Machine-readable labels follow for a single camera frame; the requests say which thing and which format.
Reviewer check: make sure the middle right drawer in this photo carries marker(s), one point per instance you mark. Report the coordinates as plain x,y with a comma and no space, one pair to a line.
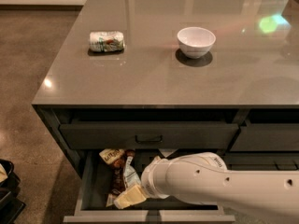
262,161

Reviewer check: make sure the brown chip bag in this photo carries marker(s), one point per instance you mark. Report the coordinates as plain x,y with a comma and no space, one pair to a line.
124,174

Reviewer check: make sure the open middle drawer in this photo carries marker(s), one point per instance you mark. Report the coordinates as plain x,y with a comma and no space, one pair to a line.
91,204

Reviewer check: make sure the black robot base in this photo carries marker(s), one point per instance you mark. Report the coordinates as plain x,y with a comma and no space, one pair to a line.
10,205

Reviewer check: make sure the white green crushed can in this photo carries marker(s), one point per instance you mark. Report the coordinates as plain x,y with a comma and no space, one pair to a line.
106,41

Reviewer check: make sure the grey counter cabinet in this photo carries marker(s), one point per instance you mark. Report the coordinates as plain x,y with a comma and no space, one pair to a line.
251,73

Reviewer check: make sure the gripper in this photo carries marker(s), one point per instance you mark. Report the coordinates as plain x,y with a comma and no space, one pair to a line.
151,178

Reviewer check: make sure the top right drawer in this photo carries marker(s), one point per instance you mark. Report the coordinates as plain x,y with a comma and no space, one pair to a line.
263,137

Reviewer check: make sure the white bowl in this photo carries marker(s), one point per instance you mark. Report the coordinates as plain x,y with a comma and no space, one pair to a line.
195,42

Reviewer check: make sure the closed top left drawer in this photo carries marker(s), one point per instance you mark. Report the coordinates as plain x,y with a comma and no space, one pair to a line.
148,134

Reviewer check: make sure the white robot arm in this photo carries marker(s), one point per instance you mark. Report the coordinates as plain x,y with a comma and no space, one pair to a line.
204,178

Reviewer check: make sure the white paper tag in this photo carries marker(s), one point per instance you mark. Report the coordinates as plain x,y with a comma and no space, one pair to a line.
166,152

